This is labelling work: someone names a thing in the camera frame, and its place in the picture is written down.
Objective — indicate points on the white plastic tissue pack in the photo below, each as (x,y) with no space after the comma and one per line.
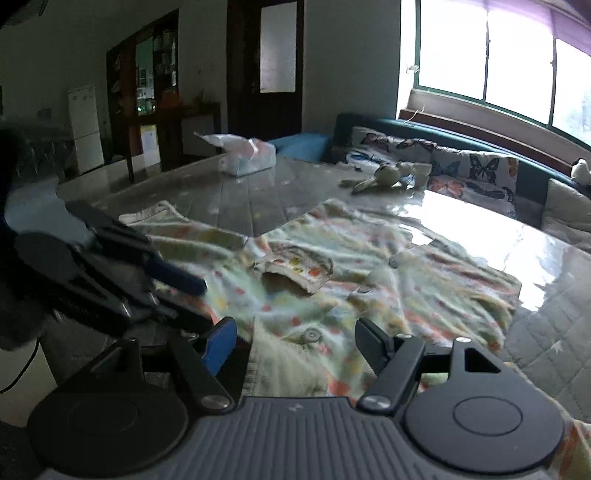
(244,154)

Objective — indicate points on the teal sofa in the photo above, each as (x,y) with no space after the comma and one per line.
(535,170)

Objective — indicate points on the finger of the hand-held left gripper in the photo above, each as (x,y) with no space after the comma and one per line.
(184,314)
(178,277)

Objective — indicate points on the purple curtain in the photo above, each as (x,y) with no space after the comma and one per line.
(554,18)

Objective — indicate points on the grey quilted star mat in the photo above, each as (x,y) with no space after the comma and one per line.
(258,194)

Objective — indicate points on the dark wooden cabinet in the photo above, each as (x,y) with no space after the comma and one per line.
(138,92)

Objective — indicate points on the colourful printed children's shirt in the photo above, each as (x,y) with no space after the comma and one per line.
(369,281)

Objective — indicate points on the butterfly print cushion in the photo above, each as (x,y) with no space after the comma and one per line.
(392,147)
(480,182)

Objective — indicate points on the small pale plush toy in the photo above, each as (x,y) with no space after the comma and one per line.
(385,175)

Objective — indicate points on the dark wooden door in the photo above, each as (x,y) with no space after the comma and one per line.
(265,69)

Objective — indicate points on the green framed window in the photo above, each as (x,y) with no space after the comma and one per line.
(498,55)

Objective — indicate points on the blue box stool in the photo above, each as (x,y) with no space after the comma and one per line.
(300,146)

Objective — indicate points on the grey quilted cushion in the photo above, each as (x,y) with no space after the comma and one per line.
(568,217)

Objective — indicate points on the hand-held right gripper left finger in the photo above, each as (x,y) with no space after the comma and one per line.
(220,344)

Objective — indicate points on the white plush toy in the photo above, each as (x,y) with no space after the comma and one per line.
(581,170)

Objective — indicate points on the white refrigerator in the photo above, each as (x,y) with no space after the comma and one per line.
(85,129)

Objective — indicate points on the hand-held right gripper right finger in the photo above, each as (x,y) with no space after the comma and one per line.
(369,344)

